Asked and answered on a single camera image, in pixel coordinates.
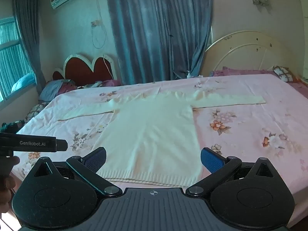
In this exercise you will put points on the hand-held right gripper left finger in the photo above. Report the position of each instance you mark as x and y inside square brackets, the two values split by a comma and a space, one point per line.
[95, 160]

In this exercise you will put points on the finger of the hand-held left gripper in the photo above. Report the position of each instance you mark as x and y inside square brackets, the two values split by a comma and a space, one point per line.
[62, 145]

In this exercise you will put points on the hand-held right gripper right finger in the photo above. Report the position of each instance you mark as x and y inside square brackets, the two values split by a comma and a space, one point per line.
[213, 160]

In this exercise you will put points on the white knit sweater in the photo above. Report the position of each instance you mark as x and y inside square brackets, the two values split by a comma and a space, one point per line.
[154, 130]

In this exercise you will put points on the person's left hand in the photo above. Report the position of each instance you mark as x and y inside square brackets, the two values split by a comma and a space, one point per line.
[7, 190]

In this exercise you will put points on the dark patterned cloth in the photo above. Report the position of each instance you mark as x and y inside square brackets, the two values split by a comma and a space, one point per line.
[12, 128]

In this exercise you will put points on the checked quilt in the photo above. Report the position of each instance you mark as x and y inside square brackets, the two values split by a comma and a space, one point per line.
[36, 112]

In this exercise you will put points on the blue and pink pillows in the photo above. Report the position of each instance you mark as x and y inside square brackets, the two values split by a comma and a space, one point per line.
[51, 89]

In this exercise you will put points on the patterned crumpled cloth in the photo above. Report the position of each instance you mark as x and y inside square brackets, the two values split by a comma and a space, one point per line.
[92, 84]

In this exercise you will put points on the red scalloped headboard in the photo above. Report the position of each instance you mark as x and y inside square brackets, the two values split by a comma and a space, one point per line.
[81, 69]

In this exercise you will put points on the purple crumpled cloth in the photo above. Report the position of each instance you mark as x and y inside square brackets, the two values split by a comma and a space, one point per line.
[112, 83]

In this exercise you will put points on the pink floral bedsheet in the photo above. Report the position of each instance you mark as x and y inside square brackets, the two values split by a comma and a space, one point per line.
[252, 89]

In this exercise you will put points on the window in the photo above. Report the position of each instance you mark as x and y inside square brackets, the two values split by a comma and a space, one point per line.
[12, 60]

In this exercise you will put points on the white pump bottle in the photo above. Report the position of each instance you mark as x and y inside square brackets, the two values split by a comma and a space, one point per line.
[189, 75]

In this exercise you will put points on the purple pillow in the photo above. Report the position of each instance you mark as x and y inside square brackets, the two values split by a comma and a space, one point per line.
[240, 71]

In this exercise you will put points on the checked patterned pillow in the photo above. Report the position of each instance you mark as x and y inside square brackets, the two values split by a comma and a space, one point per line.
[285, 73]

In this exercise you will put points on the cream round headboard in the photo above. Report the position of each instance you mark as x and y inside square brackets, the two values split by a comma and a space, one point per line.
[252, 53]

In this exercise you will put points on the grey window curtain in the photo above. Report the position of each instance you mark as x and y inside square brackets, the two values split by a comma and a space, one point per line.
[26, 28]

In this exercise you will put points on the blue-grey wide curtain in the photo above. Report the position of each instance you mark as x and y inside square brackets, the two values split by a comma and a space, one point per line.
[149, 28]

